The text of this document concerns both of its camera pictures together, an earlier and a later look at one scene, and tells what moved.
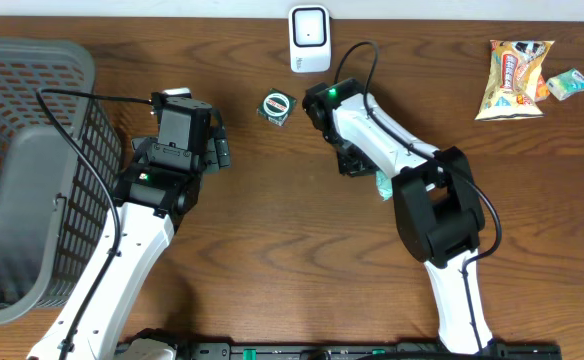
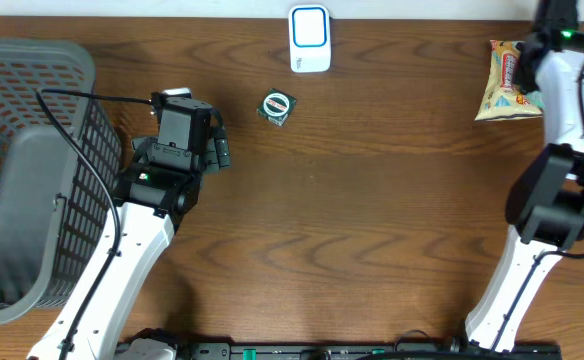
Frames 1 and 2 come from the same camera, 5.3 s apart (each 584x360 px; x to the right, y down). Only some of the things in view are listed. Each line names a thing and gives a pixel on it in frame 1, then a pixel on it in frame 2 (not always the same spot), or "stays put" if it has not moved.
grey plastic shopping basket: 40,206 stays put
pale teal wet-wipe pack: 384,185 to 536,98
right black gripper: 350,169 to 523,71
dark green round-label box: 277,106 stays put
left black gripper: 221,152 stays put
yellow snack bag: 510,92 stays put
